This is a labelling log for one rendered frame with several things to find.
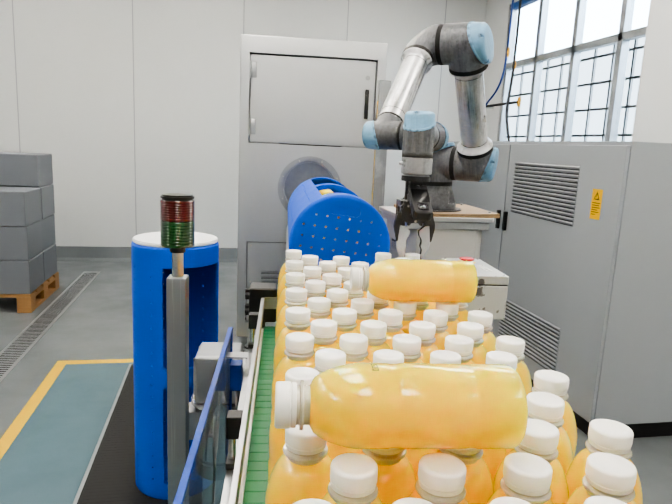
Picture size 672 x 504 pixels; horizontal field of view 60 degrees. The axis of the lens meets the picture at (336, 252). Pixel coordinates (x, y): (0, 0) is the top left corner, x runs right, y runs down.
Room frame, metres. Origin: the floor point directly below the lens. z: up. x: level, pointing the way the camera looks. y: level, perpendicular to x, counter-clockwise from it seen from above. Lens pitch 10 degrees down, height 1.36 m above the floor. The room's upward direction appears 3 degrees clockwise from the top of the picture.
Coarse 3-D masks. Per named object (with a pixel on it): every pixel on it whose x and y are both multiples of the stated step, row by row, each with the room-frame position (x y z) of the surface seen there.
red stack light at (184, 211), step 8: (160, 200) 1.08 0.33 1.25; (192, 200) 1.09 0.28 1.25; (160, 208) 1.08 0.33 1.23; (168, 208) 1.07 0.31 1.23; (176, 208) 1.07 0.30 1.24; (184, 208) 1.07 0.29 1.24; (192, 208) 1.09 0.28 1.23; (160, 216) 1.08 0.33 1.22; (168, 216) 1.07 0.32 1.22; (176, 216) 1.07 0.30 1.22; (184, 216) 1.07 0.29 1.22; (192, 216) 1.09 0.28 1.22
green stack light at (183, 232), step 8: (160, 224) 1.09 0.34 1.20; (168, 224) 1.07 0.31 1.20; (176, 224) 1.07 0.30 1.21; (184, 224) 1.07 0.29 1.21; (192, 224) 1.09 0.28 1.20; (160, 232) 1.08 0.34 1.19; (168, 232) 1.07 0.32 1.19; (176, 232) 1.07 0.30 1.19; (184, 232) 1.07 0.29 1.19; (192, 232) 1.09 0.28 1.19; (160, 240) 1.08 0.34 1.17; (168, 240) 1.07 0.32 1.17; (176, 240) 1.07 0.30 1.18; (184, 240) 1.07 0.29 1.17; (192, 240) 1.09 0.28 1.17; (176, 248) 1.07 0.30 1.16
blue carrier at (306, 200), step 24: (312, 192) 1.83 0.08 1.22; (336, 192) 2.44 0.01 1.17; (288, 216) 2.03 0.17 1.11; (312, 216) 1.57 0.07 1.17; (336, 216) 1.58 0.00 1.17; (360, 216) 1.58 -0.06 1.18; (288, 240) 1.60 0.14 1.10; (312, 240) 1.57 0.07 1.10; (336, 240) 1.58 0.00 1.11; (360, 240) 1.58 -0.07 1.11; (384, 240) 1.59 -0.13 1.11
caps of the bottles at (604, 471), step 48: (288, 288) 1.00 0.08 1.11; (336, 288) 1.02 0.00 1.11; (288, 336) 0.74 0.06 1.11; (384, 336) 0.81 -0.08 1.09; (432, 336) 0.81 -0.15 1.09; (480, 336) 0.82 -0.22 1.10; (288, 432) 0.48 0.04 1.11; (528, 432) 0.50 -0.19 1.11; (624, 432) 0.51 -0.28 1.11; (336, 480) 0.42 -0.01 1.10; (432, 480) 0.42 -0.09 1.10; (528, 480) 0.43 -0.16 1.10; (624, 480) 0.43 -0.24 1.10
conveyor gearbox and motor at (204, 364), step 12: (204, 348) 1.35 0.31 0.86; (216, 348) 1.35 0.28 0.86; (240, 348) 1.36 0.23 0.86; (204, 360) 1.29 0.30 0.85; (216, 360) 1.29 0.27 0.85; (204, 372) 1.29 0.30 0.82; (204, 384) 1.29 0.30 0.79; (192, 396) 1.34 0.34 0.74; (204, 396) 1.29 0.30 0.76; (192, 408) 1.34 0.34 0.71; (192, 420) 1.32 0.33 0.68; (192, 432) 1.32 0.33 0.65
